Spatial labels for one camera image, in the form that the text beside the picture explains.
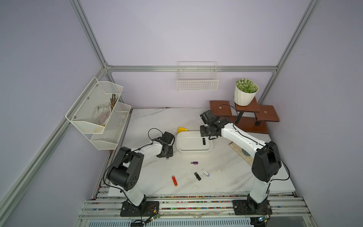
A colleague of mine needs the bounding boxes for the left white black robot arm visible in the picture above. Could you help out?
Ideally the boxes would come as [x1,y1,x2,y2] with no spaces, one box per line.
[103,132,175,207]

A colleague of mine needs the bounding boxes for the brown wooden stepped stand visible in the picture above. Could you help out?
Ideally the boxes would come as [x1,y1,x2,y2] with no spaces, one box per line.
[209,98,280,134]

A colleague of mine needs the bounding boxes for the yellow object behind tray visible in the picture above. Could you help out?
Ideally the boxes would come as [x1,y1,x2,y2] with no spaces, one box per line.
[177,127,188,133]

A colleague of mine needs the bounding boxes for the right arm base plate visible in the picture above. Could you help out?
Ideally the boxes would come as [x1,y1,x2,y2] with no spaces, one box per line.
[232,200,272,215]

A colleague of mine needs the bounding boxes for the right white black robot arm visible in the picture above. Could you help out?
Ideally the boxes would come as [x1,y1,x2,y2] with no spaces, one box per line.
[200,110,282,204]

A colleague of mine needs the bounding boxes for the white storage box tray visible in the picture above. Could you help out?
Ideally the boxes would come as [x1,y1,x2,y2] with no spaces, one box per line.
[176,131,213,153]

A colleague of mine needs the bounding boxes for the white pot green plant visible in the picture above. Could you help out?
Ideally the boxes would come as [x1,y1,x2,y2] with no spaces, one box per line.
[233,78,259,107]

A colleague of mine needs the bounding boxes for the white mesh two-tier shelf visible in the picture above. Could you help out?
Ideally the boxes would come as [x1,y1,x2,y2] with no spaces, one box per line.
[65,78,131,150]

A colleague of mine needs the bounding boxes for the clear bag in shelf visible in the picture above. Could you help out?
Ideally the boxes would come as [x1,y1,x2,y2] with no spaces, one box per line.
[93,103,111,127]

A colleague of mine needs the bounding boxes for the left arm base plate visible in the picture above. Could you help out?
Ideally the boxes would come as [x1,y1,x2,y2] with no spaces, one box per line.
[120,201,160,217]

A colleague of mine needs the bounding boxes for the white wire wall basket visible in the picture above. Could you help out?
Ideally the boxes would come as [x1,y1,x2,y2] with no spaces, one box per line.
[177,61,219,91]

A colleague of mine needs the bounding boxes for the white blue usb drive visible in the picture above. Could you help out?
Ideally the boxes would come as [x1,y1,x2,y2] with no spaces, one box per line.
[202,169,210,177]

